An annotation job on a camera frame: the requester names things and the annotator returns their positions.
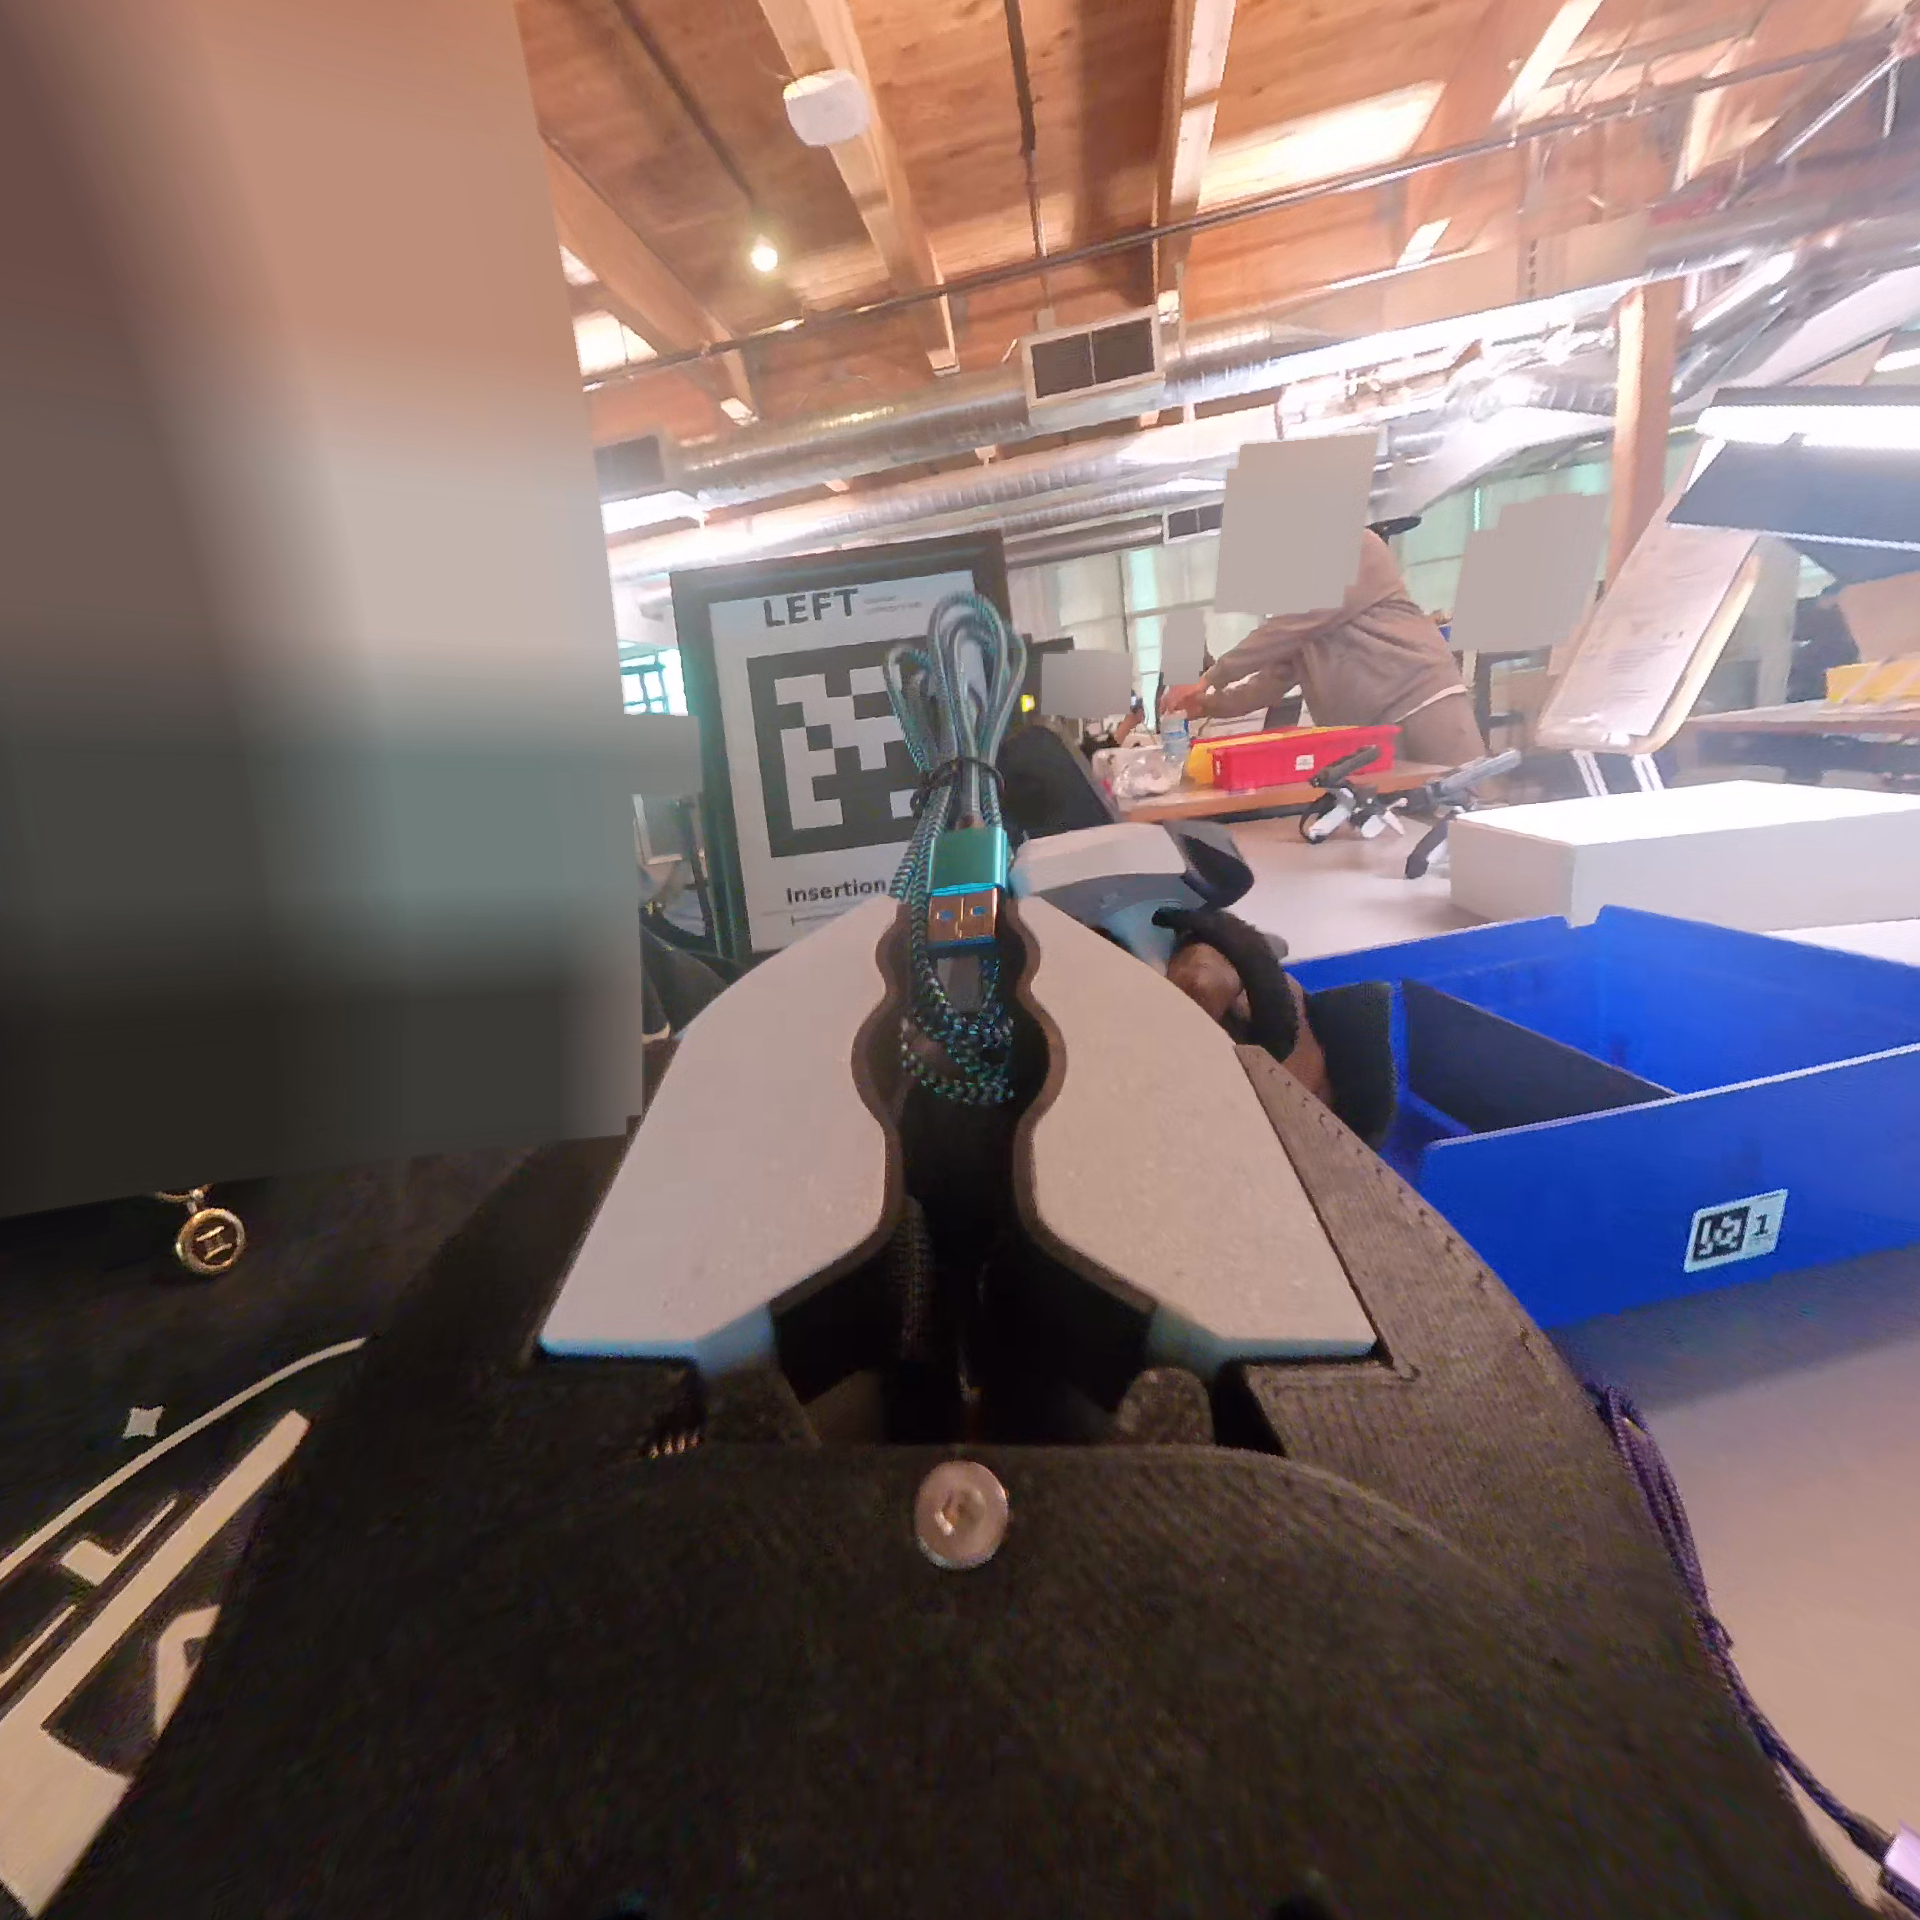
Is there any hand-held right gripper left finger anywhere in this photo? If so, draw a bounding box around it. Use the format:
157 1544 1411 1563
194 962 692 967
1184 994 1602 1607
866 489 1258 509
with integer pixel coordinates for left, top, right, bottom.
537 897 911 1369

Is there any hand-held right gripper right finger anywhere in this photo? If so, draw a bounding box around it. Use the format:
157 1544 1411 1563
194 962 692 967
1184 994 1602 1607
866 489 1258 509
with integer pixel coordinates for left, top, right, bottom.
1001 897 1379 1368

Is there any teal braided usb cable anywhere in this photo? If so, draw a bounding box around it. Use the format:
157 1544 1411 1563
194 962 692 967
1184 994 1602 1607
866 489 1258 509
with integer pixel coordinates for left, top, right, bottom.
882 589 1040 1115

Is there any purple braided usb cable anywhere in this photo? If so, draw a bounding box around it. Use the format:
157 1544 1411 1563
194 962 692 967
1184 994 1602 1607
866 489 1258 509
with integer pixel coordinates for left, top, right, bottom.
1591 1384 1920 1920

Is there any person's left hand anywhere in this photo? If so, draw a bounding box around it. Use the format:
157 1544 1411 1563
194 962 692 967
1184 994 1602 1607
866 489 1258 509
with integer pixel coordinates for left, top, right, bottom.
1162 938 1361 1121

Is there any red plastic bin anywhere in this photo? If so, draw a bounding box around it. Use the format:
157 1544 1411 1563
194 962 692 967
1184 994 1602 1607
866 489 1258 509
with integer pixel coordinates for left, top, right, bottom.
1204 728 1403 796

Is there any spare hand-held gripper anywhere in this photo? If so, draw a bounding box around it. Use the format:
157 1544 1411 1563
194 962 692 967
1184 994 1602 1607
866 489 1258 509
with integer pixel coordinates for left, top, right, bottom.
1296 748 1420 847
1402 751 1525 880

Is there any framed marker tag sign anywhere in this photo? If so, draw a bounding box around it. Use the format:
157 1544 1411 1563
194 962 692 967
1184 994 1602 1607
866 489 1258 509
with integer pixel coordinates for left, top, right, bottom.
667 527 1012 965

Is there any blue plastic bin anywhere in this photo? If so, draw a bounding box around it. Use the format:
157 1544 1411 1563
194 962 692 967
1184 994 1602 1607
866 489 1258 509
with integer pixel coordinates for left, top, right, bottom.
1287 904 1920 1328

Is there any ceiling air vent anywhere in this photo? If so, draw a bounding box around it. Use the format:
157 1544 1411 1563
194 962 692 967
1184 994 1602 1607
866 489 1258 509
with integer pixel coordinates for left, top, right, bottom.
1025 305 1169 409

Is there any round metal pendant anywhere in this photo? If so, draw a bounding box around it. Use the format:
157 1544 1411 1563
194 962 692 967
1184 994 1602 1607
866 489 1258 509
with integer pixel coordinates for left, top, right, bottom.
152 1184 255 1280

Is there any white flat box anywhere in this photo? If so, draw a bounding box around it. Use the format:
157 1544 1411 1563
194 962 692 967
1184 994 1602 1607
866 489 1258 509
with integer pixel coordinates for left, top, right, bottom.
1445 777 1920 935

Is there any tilted document board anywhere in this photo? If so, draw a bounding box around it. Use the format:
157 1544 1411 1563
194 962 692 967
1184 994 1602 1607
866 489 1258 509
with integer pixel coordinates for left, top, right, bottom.
1535 516 1769 754

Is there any black framed light panel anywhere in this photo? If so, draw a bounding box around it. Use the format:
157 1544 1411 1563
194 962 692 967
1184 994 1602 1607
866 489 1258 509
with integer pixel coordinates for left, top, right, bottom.
1669 384 1920 554

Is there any silver ventilation duct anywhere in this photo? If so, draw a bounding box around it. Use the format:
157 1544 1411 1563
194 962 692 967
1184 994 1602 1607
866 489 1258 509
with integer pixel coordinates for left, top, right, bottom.
599 271 1920 513

